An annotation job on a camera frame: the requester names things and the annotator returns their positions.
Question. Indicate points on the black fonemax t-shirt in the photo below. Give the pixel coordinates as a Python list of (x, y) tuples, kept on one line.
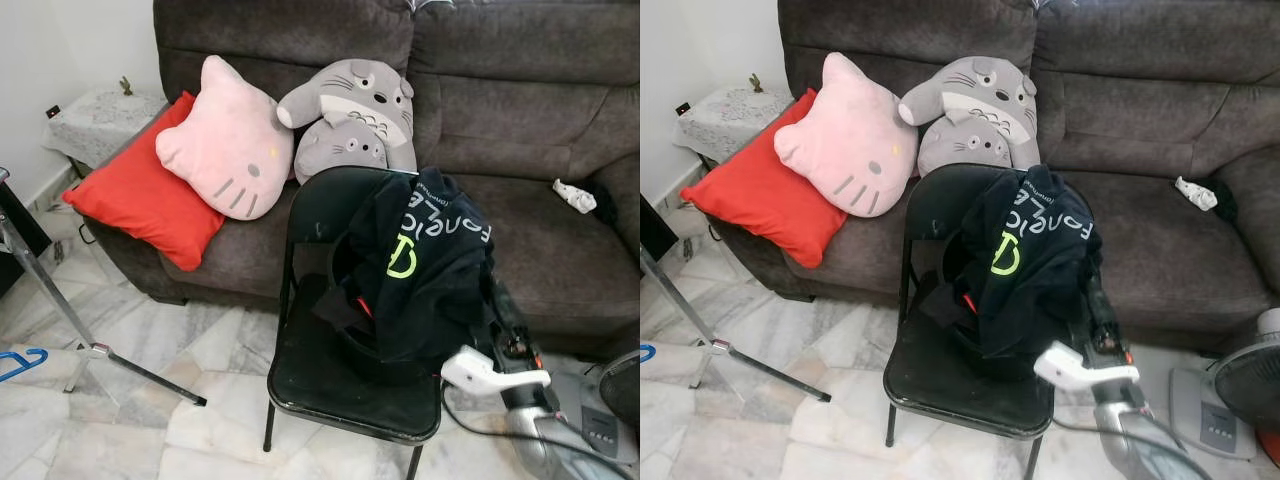
[(430, 280), (1040, 275)]

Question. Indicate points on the blue plastic hanger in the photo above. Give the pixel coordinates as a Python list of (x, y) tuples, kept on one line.
[(646, 352), (22, 362)]

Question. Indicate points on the grey standing fan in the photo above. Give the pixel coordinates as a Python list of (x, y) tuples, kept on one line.
[(590, 420), (1215, 420)]

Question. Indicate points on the small white crumpled cloth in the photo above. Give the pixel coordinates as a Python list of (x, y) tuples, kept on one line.
[(1195, 193), (575, 195)]

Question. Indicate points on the black folding chair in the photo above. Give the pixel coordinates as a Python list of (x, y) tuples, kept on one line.
[(340, 390), (950, 385)]

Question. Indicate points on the silver metal clothes rack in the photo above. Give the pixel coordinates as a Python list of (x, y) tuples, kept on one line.
[(60, 290), (690, 320)]

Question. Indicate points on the dark brown sofa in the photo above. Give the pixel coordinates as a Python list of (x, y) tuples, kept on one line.
[(530, 120), (1150, 120)]

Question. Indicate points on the small grey totoro plush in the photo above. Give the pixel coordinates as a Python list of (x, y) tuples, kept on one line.
[(960, 147), (340, 150)]

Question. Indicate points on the large grey totoro plush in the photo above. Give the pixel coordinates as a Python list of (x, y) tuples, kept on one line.
[(980, 92), (360, 95)]

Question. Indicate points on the red cushion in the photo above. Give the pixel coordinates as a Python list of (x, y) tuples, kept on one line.
[(140, 200), (760, 195)]

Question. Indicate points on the side table with lace cloth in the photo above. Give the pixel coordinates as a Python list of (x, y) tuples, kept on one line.
[(100, 120), (725, 115)]

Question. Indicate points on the pink cat face cushion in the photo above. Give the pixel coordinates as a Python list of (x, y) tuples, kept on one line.
[(845, 145), (225, 150)]

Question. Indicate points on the small brass bird figurine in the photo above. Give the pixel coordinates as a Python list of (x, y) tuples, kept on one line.
[(126, 87), (756, 83)]

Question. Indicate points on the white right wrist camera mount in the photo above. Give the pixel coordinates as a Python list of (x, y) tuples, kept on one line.
[(1085, 367), (490, 370)]

